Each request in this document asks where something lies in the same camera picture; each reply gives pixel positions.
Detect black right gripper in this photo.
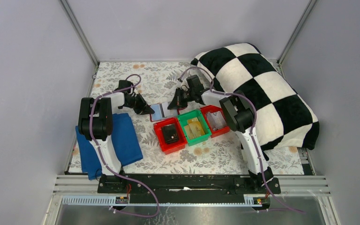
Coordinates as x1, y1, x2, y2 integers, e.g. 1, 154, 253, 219
168, 88, 195, 110

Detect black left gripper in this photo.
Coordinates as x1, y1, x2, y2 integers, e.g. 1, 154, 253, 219
125, 93, 154, 115

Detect red leather card holder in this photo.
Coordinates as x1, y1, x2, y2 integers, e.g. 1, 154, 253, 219
150, 102, 180, 122

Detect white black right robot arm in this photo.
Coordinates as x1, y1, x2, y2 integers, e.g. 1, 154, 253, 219
168, 75, 274, 193

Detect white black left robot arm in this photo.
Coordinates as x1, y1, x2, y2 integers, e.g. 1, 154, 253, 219
78, 80, 155, 193

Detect gold cards in green bin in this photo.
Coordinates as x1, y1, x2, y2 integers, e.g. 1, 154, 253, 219
184, 117, 206, 140

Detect black VIP card stack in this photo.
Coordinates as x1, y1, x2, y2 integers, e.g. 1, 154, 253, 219
162, 124, 179, 144

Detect white cards in red bin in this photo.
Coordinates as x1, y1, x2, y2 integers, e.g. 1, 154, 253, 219
206, 111, 227, 131

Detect right red plastic bin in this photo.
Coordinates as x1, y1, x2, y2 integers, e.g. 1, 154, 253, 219
200, 105, 230, 138

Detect red plastic bin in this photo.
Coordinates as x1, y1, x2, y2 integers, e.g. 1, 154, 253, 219
200, 105, 230, 138
153, 117, 188, 155

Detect blue folded cloth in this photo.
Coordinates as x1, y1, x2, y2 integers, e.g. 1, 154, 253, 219
75, 113, 143, 180

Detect green plastic bin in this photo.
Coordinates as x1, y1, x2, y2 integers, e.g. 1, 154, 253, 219
177, 110, 212, 146

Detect floral patterned table mat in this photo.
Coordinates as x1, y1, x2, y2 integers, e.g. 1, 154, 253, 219
68, 61, 305, 175

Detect left red plastic bin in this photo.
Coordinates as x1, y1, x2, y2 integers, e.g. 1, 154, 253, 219
153, 117, 188, 155

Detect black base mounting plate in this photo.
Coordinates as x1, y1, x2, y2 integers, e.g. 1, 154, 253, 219
97, 174, 267, 204

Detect black white checkered pillow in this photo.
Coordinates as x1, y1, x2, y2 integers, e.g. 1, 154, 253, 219
190, 43, 320, 150

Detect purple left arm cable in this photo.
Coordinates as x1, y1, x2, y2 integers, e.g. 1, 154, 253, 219
89, 74, 161, 218

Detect aluminium front rail frame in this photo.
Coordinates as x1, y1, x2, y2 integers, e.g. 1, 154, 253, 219
43, 175, 340, 225

